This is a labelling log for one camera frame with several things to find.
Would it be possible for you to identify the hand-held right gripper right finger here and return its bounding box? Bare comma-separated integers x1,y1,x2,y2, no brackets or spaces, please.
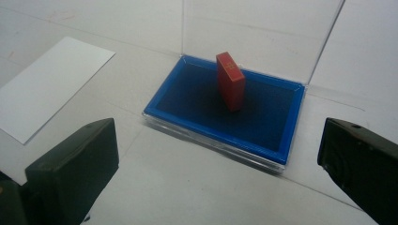
316,117,398,225

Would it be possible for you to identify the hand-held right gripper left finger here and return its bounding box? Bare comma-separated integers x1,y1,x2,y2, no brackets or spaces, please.
24,117,120,225

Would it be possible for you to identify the blue ink pad clear case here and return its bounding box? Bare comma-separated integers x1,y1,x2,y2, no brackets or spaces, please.
142,0,346,174

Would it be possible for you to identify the red rectangular stamp block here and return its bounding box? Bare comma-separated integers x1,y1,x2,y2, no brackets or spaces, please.
215,51,246,113

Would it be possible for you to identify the white paper sheet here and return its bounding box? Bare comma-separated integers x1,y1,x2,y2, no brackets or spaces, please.
0,36,116,145

